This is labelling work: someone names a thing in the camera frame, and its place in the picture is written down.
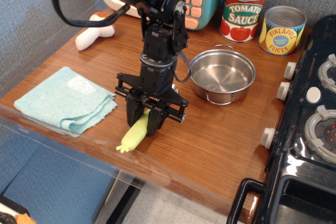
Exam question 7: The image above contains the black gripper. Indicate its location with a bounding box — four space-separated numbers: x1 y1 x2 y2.
116 58 188 137

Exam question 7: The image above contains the spoon with yellow-green handle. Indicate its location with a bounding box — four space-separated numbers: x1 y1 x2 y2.
115 83 179 154

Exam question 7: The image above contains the small metal pot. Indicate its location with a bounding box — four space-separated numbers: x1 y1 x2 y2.
191 45 256 105

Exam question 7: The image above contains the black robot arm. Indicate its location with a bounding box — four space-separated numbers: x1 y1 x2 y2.
116 0 189 136

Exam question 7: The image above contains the light blue folded cloth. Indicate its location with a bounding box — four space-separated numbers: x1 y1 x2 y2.
14 67 118 137

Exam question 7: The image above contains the toy mushroom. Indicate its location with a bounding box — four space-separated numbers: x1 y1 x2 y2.
75 25 116 51

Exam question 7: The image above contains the tomato sauce can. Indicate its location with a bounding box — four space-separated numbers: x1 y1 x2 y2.
220 0 266 42

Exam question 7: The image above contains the orange object at corner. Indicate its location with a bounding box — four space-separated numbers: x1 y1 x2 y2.
14 214 37 224

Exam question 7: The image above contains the pineapple slices can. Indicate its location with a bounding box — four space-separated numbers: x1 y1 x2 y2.
259 6 307 56

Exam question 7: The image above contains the black toy stove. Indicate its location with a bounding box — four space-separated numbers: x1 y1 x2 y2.
227 15 335 223

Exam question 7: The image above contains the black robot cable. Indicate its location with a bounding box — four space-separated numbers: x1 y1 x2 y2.
49 0 131 28

